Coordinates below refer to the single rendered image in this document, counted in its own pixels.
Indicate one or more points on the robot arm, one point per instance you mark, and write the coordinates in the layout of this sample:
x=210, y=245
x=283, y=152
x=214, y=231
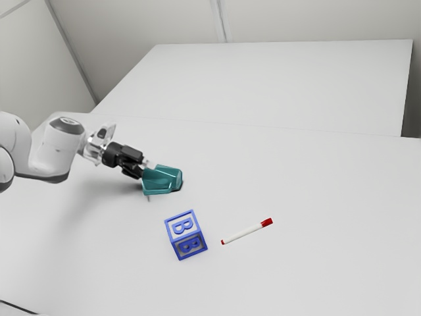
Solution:
x=52, y=148

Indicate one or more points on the blue letter block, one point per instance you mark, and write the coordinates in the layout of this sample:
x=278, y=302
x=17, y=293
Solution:
x=185, y=234

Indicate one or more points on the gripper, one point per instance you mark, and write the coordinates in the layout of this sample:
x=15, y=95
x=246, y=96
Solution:
x=116, y=154

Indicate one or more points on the teal faceted mug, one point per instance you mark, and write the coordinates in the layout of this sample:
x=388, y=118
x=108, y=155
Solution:
x=162, y=180

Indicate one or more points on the white marker with red cap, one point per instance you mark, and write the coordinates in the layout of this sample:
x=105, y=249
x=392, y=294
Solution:
x=246, y=231

